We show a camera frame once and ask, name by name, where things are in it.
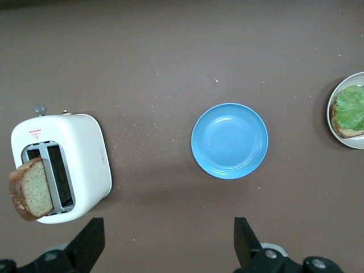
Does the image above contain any beige plate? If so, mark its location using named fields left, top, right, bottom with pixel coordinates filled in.
left=326, top=72, right=364, bottom=150

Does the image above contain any brown table cover sheet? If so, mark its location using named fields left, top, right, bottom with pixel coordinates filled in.
left=0, top=8, right=364, bottom=273

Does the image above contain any brown bread slice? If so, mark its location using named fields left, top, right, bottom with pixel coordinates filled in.
left=8, top=156, right=55, bottom=222
left=329, top=104, right=364, bottom=139

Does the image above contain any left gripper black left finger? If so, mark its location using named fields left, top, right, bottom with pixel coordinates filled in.
left=0, top=217, right=105, bottom=273

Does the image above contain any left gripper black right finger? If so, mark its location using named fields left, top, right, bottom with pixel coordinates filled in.
left=231, top=217, right=342, bottom=273

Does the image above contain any green lettuce leaf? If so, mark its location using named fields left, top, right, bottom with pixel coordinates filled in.
left=336, top=84, right=364, bottom=132

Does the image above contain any white toaster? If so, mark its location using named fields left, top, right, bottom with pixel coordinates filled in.
left=10, top=105, right=113, bottom=225

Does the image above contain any blue plate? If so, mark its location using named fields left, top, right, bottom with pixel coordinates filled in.
left=191, top=102, right=269, bottom=180

